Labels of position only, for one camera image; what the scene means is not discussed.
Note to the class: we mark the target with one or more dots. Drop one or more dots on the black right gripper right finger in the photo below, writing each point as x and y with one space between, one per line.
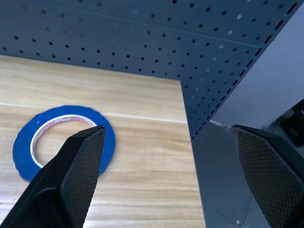
268 166

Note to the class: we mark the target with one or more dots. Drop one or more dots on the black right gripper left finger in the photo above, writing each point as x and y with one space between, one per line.
71 180

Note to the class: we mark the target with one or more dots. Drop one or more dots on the blue perforated pegboard panel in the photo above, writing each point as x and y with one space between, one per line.
152 40

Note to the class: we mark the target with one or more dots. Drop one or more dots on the black box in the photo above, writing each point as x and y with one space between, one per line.
292 126

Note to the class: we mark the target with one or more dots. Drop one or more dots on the blue tape roll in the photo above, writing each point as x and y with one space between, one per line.
25 140

